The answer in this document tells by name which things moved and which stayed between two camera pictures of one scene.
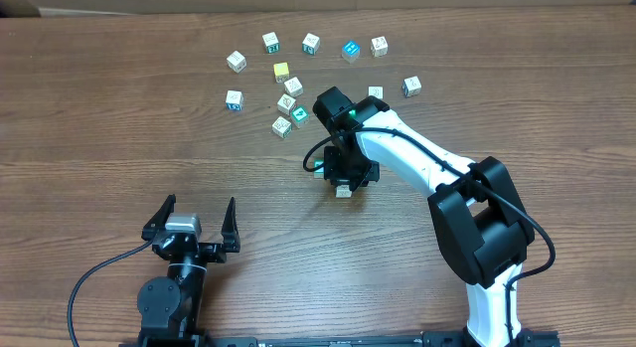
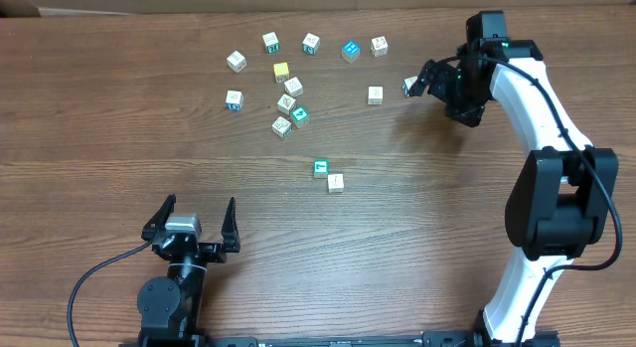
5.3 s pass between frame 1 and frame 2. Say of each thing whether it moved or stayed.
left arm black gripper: stayed
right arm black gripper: moved
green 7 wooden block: stayed
